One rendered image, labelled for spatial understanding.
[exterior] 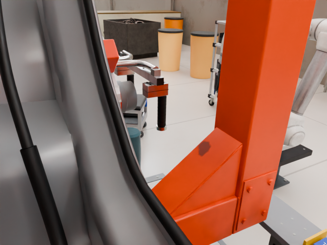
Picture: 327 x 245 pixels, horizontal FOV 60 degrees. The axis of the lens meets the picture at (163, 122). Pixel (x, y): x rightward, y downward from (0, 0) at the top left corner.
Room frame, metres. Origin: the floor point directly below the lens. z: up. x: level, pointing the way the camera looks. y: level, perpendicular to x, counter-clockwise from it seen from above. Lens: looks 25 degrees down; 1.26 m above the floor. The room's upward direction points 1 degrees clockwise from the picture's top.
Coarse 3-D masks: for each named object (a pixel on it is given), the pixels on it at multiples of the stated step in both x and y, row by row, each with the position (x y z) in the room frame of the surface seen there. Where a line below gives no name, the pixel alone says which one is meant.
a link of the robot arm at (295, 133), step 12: (324, 24) 1.66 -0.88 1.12; (324, 36) 1.61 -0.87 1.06; (324, 48) 1.59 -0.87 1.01; (312, 60) 1.63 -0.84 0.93; (324, 60) 1.58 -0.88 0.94; (312, 72) 1.59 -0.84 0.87; (324, 72) 1.58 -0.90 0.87; (300, 84) 1.62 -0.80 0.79; (312, 84) 1.57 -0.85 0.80; (300, 96) 1.58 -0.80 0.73; (312, 96) 1.58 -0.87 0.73; (300, 108) 1.56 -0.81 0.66; (300, 120) 1.53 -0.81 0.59; (288, 132) 1.50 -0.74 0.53; (300, 132) 1.49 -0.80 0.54; (288, 144) 1.49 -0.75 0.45
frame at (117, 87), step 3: (102, 36) 1.01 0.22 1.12; (111, 75) 0.91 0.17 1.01; (114, 75) 0.91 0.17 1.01; (114, 78) 0.90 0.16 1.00; (114, 81) 0.89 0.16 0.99; (114, 84) 0.89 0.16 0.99; (117, 87) 0.88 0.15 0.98; (117, 90) 0.87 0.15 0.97; (117, 93) 0.87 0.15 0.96; (117, 96) 0.86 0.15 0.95; (120, 96) 0.87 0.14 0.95; (120, 99) 0.87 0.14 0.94; (120, 102) 0.87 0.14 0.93; (120, 105) 0.87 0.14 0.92
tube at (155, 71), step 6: (126, 60) 1.13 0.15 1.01; (132, 60) 1.13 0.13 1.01; (138, 60) 1.13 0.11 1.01; (120, 66) 1.11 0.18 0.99; (126, 66) 1.12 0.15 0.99; (132, 66) 1.12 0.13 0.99; (138, 66) 1.12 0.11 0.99; (144, 66) 1.10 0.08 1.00; (150, 66) 1.06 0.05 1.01; (156, 66) 1.04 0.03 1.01; (156, 72) 1.02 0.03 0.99
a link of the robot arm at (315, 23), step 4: (312, 20) 1.75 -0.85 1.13; (316, 20) 1.73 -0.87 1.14; (320, 20) 1.71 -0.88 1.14; (312, 24) 1.73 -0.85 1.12; (316, 24) 1.71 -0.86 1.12; (312, 28) 1.72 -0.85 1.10; (316, 28) 1.69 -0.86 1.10; (312, 32) 1.71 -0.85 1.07; (308, 36) 1.73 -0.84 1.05; (312, 36) 1.71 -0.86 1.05; (316, 40) 1.71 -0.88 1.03
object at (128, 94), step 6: (120, 84) 1.12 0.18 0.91; (126, 84) 1.14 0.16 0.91; (132, 84) 1.15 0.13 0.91; (120, 90) 1.10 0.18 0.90; (126, 90) 1.11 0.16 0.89; (132, 90) 1.12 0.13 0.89; (126, 96) 1.09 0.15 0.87; (132, 96) 1.11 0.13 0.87; (126, 102) 1.09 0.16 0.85; (132, 102) 1.11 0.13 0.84; (126, 108) 1.10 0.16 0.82; (132, 108) 1.13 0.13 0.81
